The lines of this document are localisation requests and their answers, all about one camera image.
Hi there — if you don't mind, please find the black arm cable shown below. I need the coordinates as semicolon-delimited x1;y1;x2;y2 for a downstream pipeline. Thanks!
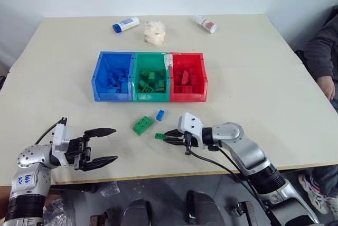
184;145;282;226
35;123;58;145

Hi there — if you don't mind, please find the white bottle blue cap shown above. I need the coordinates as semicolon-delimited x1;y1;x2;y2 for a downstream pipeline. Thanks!
112;16;140;33

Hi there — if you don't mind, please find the white patterned sneaker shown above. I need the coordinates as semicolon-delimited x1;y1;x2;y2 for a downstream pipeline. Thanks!
298;174;338;215

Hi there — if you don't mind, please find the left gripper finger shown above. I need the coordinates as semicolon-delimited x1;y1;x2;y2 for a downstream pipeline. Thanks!
78;156;119;172
83;128;117;139

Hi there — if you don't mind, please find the person's bare hand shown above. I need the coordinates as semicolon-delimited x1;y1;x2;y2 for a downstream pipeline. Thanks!
317;75;336;101

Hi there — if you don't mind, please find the crumpled white plastic bag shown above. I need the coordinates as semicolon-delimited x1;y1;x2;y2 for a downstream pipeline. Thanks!
143;20;167;46

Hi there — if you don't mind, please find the red plastic bin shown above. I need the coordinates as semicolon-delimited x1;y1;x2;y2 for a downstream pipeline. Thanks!
168;52;209;103

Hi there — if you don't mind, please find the person's grey jacket sleeve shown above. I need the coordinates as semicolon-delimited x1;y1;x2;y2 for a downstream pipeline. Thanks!
303;6;338;82

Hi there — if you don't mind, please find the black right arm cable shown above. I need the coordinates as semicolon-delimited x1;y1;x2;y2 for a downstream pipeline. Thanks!
184;145;282;226

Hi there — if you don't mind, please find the person's blue jeans leg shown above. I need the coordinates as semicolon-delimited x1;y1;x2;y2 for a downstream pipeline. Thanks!
311;164;338;198

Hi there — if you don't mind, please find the green plastic bin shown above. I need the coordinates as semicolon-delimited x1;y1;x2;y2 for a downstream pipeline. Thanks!
131;51;172;102

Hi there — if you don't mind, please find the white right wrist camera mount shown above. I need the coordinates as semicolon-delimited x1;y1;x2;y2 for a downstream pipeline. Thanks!
177;112;204;149

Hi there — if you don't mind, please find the dark rounded shape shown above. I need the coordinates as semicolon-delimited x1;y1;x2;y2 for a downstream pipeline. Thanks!
185;190;226;226
123;199;153;226

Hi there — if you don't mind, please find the red block in bin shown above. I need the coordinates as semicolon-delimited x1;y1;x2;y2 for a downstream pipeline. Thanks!
181;70;191;86

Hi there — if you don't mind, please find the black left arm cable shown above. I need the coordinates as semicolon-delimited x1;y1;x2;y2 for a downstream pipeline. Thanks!
35;123;58;145

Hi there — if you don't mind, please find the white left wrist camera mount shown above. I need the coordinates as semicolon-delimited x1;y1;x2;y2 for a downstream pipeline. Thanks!
51;117;73;168

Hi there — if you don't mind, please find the large green block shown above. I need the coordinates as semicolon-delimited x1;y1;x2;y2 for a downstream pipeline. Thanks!
132;116;155;136

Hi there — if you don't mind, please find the blue plastic bin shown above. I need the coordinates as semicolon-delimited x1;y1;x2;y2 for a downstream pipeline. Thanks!
91;51;136;102

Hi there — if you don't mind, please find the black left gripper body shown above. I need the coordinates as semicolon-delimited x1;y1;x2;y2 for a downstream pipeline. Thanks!
64;135;93;171

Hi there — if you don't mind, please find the clear plastic bag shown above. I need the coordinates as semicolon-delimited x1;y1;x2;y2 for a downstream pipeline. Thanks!
99;181;121;197
43;199;73;226

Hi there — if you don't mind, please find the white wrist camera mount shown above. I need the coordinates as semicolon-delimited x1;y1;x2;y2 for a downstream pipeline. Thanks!
177;112;204;149
51;117;73;168

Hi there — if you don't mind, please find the white bottle red label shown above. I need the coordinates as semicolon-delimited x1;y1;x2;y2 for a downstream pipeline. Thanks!
194;15;219;34

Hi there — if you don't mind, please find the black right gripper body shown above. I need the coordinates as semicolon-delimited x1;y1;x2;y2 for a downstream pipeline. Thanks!
180;131;199;156

